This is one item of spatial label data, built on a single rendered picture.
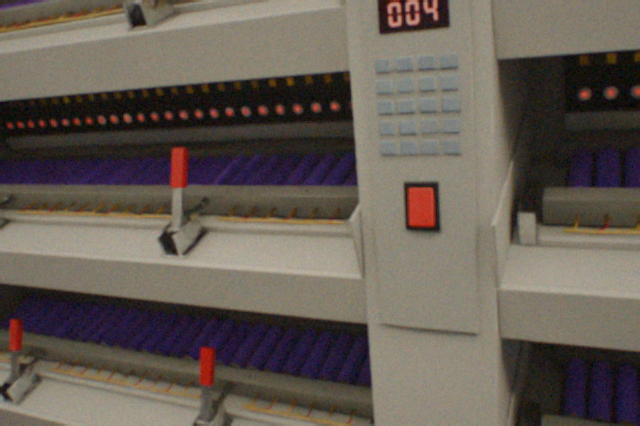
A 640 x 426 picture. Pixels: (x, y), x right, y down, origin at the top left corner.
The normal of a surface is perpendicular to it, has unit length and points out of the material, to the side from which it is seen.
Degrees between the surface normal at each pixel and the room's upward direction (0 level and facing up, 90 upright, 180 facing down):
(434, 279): 90
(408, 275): 90
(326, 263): 18
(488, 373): 90
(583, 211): 108
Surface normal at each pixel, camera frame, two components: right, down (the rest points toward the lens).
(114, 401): -0.21, -0.84
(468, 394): -0.42, 0.25
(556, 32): -0.37, 0.54
